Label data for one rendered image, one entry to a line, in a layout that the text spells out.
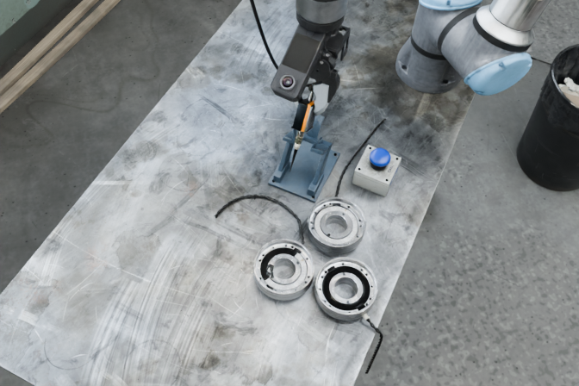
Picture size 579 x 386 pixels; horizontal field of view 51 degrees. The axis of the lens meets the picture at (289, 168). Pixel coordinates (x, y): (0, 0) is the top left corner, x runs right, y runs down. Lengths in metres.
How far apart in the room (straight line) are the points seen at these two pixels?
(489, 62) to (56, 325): 0.88
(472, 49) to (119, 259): 0.75
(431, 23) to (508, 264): 1.08
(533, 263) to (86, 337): 1.51
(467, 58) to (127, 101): 1.54
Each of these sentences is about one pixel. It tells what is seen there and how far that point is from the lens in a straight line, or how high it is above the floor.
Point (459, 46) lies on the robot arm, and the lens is 1.23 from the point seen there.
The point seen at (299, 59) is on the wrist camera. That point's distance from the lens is 0.91.
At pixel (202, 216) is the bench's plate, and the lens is 1.16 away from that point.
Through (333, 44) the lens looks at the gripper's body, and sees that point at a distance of 0.96.
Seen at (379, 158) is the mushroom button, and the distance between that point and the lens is 1.16.
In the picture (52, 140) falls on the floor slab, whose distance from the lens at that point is 2.39.
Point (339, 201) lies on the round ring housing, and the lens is 1.14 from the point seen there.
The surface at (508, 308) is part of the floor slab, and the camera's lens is 2.08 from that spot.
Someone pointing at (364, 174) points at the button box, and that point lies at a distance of 1.17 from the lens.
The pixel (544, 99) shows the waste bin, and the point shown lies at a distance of 2.14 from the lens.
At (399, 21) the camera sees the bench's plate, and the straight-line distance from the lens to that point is 1.54.
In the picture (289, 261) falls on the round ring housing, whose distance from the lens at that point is 1.08.
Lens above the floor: 1.79
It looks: 55 degrees down
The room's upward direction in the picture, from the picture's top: 3 degrees clockwise
